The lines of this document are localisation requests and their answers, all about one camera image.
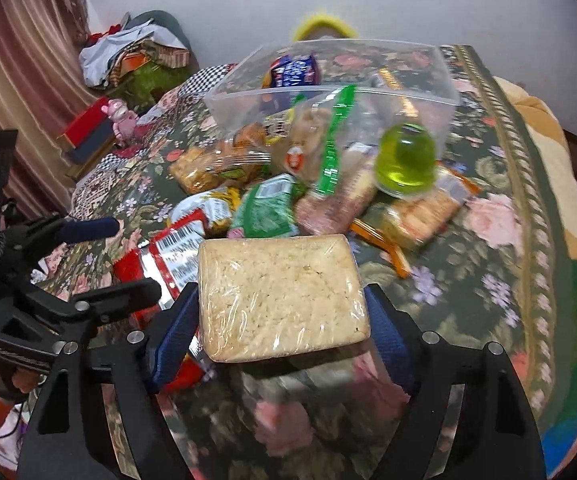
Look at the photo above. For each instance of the green snack packet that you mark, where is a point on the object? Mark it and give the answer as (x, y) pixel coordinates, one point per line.
(266, 210)

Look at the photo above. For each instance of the white yellow snack packet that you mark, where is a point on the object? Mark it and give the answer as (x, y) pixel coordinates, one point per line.
(218, 205)

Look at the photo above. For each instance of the brown biscuit clear packet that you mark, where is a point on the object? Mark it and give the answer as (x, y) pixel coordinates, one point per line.
(413, 222)

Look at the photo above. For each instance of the pink plush toy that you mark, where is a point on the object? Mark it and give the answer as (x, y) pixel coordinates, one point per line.
(123, 119)

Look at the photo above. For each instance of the green floral bedspread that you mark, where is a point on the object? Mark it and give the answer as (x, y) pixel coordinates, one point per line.
(489, 275)

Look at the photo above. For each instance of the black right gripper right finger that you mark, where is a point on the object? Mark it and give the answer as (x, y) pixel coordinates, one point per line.
(496, 436)

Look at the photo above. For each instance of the blue biscuit bag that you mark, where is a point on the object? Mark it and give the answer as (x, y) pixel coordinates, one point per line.
(292, 71)

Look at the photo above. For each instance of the green-edged clear cake bag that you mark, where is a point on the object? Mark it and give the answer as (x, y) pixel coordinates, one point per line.
(309, 150)

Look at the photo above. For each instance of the gold wrapped snack bar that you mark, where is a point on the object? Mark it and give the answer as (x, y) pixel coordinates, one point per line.
(391, 83)

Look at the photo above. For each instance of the clear plastic storage box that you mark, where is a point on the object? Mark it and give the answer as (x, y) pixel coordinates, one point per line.
(238, 99)

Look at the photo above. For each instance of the yellow curved foam tube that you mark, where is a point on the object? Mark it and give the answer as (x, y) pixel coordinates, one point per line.
(322, 25)

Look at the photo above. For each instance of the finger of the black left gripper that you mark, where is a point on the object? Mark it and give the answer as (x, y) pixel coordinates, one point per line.
(123, 298)
(88, 229)

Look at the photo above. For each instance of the patchwork quilt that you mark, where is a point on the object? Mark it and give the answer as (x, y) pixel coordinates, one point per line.
(91, 191)

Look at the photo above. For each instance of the red white snack bag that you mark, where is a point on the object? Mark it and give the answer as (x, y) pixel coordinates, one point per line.
(171, 260)

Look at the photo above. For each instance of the striped pink curtain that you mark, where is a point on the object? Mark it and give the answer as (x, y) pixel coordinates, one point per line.
(41, 93)

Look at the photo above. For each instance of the pink sausage stick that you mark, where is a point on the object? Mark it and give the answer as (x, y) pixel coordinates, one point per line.
(317, 214)

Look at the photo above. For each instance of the pile of clothes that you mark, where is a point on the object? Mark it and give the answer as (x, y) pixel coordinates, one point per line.
(138, 61)

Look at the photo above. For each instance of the red box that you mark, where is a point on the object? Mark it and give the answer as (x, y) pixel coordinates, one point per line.
(87, 133)

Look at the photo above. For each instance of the green jelly cup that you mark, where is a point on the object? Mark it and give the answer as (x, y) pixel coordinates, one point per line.
(406, 160)

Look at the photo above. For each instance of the rice cracker block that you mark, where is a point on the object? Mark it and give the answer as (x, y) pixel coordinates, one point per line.
(276, 297)

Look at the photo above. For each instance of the orange cake clear packet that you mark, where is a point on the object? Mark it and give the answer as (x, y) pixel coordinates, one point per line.
(235, 160)

